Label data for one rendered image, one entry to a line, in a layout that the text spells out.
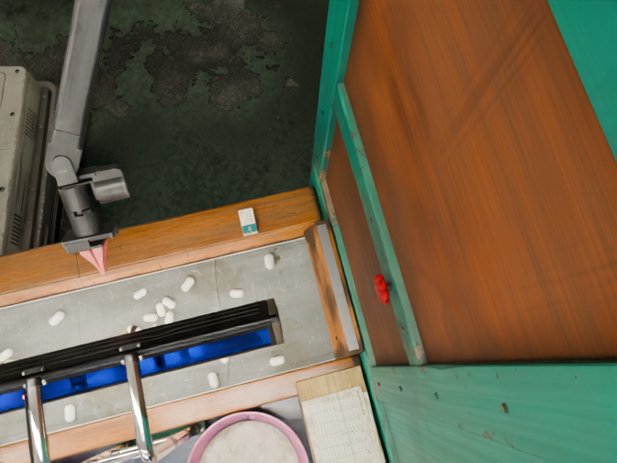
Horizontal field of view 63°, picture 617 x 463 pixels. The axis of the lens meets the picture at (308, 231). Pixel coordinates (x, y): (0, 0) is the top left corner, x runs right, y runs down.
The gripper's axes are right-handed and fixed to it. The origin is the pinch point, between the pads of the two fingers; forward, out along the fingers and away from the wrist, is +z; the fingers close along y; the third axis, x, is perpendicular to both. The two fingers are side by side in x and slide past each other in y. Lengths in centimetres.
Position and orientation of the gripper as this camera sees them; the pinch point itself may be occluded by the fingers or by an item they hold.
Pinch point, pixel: (103, 269)
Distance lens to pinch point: 116.3
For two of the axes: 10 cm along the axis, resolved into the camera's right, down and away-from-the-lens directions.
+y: 9.7, -2.0, 1.1
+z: 1.4, 9.0, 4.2
